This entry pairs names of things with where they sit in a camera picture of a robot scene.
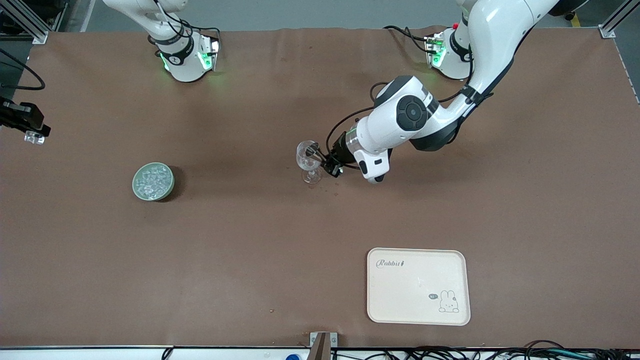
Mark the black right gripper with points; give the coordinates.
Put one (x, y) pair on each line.
(19, 118)

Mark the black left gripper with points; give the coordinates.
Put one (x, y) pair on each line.
(341, 148)

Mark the metal jigger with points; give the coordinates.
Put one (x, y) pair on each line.
(311, 149)

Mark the single clear ice cube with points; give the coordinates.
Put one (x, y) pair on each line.
(34, 138)

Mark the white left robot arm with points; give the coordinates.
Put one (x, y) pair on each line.
(495, 45)

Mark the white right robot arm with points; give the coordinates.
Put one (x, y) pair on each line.
(182, 57)

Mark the clear wine glass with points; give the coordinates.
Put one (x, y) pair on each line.
(306, 162)

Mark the pile of ice cubes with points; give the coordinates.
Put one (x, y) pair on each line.
(152, 181)

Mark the brown table cover sheet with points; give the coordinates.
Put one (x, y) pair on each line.
(250, 250)

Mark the green round bowl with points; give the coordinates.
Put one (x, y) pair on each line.
(170, 187)

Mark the cream tray with rabbit print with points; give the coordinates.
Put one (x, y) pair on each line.
(417, 280)

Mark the blue cap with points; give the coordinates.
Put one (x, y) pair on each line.
(293, 357)

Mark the black caster wheel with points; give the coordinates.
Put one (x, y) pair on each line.
(570, 16)

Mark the aluminium frame profile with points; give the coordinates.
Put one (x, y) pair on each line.
(617, 20)
(25, 22)

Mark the small metal bracket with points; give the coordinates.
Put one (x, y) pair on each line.
(334, 339)

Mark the brown wedge post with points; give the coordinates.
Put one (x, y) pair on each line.
(320, 350)

